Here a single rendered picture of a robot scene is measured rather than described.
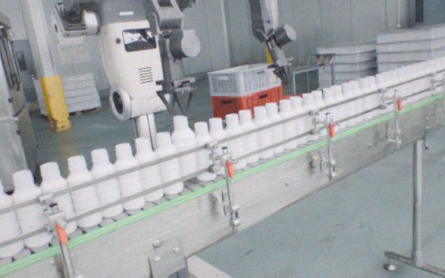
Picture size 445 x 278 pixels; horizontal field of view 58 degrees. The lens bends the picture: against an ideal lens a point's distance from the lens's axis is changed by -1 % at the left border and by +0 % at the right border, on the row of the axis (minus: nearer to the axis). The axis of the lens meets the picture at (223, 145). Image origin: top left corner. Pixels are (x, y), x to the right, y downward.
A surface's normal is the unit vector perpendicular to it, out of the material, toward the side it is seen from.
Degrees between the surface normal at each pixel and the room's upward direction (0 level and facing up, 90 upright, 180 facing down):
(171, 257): 90
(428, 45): 89
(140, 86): 90
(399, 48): 89
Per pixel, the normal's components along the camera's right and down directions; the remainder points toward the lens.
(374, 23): -0.76, 0.25
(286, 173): 0.63, 0.12
